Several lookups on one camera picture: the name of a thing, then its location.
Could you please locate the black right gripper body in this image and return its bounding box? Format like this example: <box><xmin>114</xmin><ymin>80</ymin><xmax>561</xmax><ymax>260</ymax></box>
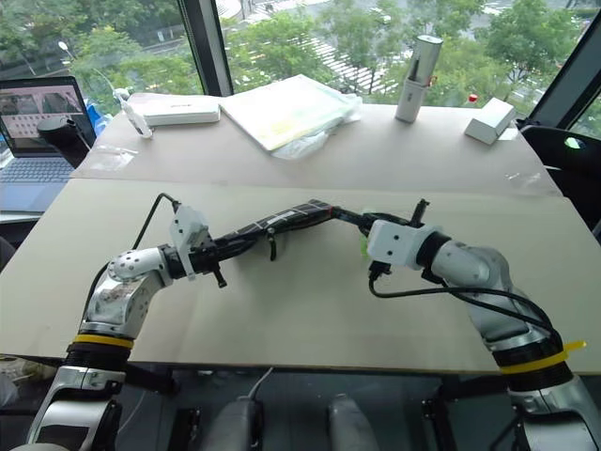
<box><xmin>355</xmin><ymin>198</ymin><xmax>431</xmax><ymax>285</ymax></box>

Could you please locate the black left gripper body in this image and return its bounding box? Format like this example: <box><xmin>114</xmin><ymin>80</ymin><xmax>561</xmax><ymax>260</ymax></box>
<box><xmin>186</xmin><ymin>229</ymin><xmax>229</xmax><ymax>289</ymax></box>

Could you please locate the crumpled clear plastic wrap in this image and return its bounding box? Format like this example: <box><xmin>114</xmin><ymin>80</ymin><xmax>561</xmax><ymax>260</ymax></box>
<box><xmin>271</xmin><ymin>92</ymin><xmax>364</xmax><ymax>162</ymax></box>

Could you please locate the white plastic-wrapped book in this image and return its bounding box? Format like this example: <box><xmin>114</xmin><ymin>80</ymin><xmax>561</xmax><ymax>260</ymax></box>
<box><xmin>219</xmin><ymin>73</ymin><xmax>351</xmax><ymax>152</ymax></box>

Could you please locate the flat white box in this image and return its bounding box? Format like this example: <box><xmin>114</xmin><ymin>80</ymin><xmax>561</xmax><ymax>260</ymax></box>
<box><xmin>132</xmin><ymin>95</ymin><xmax>223</xmax><ymax>128</ymax></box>

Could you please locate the small white box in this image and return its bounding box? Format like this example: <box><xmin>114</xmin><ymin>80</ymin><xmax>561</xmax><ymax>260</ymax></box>
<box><xmin>463</xmin><ymin>97</ymin><xmax>517</xmax><ymax>147</ymax></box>

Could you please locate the small clear plastic piece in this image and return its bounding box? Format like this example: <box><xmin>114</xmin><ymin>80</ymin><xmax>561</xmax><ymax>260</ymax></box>
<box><xmin>504</xmin><ymin>171</ymin><xmax>544</xmax><ymax>187</ymax></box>

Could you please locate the clear plastic bag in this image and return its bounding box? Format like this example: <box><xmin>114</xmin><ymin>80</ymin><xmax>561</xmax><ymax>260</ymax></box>
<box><xmin>88</xmin><ymin>143</ymin><xmax>140</xmax><ymax>171</ymax></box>

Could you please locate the white and silver bottle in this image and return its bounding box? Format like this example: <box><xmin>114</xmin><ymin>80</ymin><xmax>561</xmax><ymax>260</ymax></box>
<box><xmin>393</xmin><ymin>33</ymin><xmax>445</xmax><ymax>125</ymax></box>

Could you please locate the white item in clear package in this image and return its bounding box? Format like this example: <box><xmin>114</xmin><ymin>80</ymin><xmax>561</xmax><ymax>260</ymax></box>
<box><xmin>111</xmin><ymin>87</ymin><xmax>155</xmax><ymax>140</ymax></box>

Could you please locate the dark rounded shape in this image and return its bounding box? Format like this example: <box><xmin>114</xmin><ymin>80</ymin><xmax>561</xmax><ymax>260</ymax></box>
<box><xmin>219</xmin><ymin>397</ymin><xmax>264</xmax><ymax>451</ymax></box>

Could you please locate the blue plastic item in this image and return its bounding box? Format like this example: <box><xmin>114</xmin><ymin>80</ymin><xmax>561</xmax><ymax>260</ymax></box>
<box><xmin>84</xmin><ymin>97</ymin><xmax>115</xmax><ymax>138</ymax></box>

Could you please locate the black chair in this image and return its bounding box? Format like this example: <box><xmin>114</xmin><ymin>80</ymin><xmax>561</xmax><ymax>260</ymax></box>
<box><xmin>516</xmin><ymin>119</ymin><xmax>601</xmax><ymax>236</ymax></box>

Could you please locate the black cylindrical device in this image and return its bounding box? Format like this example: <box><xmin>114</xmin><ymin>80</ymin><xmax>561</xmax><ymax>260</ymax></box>
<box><xmin>36</xmin><ymin>117</ymin><xmax>93</xmax><ymax>168</ymax></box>

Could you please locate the dark window pillar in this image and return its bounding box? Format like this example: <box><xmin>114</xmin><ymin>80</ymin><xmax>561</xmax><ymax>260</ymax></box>
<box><xmin>530</xmin><ymin>0</ymin><xmax>601</xmax><ymax>131</ymax></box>
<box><xmin>177</xmin><ymin>0</ymin><xmax>235</xmax><ymax>98</ymax></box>

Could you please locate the open laptop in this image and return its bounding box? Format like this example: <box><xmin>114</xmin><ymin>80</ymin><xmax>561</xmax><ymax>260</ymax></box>
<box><xmin>0</xmin><ymin>75</ymin><xmax>98</xmax><ymax>215</ymax></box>

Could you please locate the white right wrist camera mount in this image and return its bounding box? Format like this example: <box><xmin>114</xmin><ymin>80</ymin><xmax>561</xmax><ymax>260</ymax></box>
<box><xmin>366</xmin><ymin>220</ymin><xmax>443</xmax><ymax>272</ymax></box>

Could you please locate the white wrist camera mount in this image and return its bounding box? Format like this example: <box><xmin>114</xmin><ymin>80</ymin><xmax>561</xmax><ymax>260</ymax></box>
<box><xmin>366</xmin><ymin>220</ymin><xmax>443</xmax><ymax>272</ymax></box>
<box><xmin>169</xmin><ymin>205</ymin><xmax>209</xmax><ymax>282</ymax></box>

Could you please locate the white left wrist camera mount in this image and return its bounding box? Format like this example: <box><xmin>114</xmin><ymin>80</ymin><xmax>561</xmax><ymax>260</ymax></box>
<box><xmin>169</xmin><ymin>205</ymin><xmax>209</xmax><ymax>282</ymax></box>

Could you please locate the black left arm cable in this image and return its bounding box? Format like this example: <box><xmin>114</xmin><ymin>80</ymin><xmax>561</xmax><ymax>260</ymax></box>
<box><xmin>84</xmin><ymin>192</ymin><xmax>182</xmax><ymax>320</ymax></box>

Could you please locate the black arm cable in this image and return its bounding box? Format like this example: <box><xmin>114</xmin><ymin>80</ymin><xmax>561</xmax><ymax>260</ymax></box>
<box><xmin>368</xmin><ymin>268</ymin><xmax>564</xmax><ymax>350</ymax></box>
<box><xmin>84</xmin><ymin>192</ymin><xmax>182</xmax><ymax>320</ymax></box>

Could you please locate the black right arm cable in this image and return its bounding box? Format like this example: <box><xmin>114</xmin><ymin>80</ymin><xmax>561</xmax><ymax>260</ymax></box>
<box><xmin>368</xmin><ymin>268</ymin><xmax>564</xmax><ymax>350</ymax></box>

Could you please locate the yellow cable tie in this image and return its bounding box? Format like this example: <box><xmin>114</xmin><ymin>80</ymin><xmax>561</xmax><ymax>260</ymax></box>
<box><xmin>72</xmin><ymin>333</ymin><xmax>135</xmax><ymax>350</ymax></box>
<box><xmin>499</xmin><ymin>340</ymin><xmax>588</xmax><ymax>376</ymax></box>

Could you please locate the thin white cable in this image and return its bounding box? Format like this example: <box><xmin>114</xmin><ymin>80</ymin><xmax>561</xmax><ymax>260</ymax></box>
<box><xmin>246</xmin><ymin>365</ymin><xmax>275</xmax><ymax>403</ymax></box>

